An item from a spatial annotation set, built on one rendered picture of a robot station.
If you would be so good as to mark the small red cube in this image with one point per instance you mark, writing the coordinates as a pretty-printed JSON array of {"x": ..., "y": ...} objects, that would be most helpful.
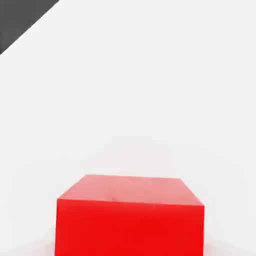
[{"x": 129, "y": 224}]

